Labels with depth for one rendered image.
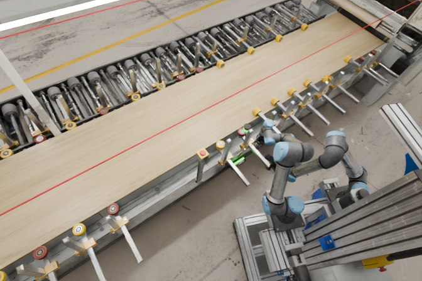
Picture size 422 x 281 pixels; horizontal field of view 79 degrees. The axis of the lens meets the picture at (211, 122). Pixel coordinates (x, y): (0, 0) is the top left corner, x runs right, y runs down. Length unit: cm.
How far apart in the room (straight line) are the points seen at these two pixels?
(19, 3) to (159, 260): 243
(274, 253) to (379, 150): 262
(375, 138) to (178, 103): 291
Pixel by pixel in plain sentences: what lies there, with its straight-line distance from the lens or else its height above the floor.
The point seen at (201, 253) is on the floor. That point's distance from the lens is 289.
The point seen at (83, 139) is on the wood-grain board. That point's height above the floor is 90.
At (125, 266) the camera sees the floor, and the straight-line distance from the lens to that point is 292.
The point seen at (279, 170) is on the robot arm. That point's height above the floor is 148.
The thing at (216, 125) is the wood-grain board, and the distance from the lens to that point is 238.
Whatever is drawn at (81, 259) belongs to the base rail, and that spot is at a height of 70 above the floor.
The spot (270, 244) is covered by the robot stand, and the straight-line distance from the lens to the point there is 202.
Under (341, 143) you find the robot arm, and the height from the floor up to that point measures 154.
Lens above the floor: 286
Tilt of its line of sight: 55 degrees down
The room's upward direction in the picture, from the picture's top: 10 degrees clockwise
